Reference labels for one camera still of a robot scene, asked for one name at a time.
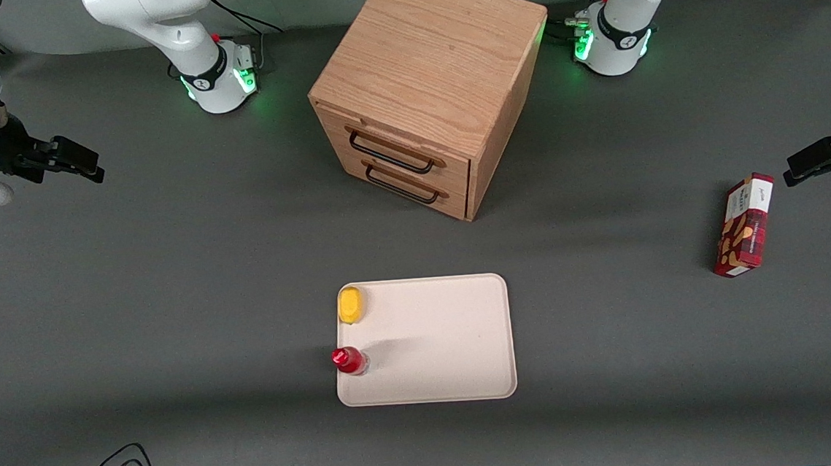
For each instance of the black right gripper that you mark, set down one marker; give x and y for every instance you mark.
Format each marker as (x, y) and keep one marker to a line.
(6, 150)

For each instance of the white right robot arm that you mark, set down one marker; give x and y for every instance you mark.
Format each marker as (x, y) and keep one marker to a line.
(175, 30)

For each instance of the wooden drawer cabinet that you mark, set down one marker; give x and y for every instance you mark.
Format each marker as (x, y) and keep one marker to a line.
(432, 49)

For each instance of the red snack box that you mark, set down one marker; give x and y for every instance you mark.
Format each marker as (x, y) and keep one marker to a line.
(744, 228)

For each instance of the yellow lemon toy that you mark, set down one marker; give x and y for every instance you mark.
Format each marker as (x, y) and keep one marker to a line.
(350, 305)

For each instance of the small red capped bottle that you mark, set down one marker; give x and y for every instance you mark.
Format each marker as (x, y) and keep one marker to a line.
(348, 360)

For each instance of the beige plastic tray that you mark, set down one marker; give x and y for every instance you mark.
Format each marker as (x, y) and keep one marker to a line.
(438, 348)

